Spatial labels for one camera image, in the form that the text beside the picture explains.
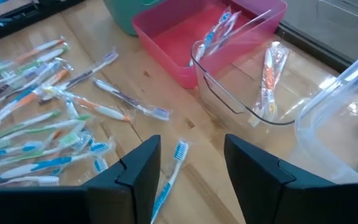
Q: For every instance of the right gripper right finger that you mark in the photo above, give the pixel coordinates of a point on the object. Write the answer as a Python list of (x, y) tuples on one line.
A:
[(266, 186)]

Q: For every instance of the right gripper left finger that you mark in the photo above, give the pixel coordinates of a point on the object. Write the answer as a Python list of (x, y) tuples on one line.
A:
[(129, 193)]

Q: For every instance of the green white toothbrush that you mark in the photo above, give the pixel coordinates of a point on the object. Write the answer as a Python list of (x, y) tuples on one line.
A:
[(57, 125), (51, 54), (39, 117)]

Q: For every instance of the frosted clear plastic tub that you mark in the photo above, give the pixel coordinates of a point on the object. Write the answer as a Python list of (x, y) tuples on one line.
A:
[(322, 149)]

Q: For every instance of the clear plastic bin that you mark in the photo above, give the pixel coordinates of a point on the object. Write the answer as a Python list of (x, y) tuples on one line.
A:
[(228, 93)]

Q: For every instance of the pink plastic bin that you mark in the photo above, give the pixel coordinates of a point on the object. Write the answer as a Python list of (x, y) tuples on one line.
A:
[(172, 40)]

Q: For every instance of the green plastic bin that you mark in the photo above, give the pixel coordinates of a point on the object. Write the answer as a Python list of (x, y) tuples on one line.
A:
[(123, 15)]

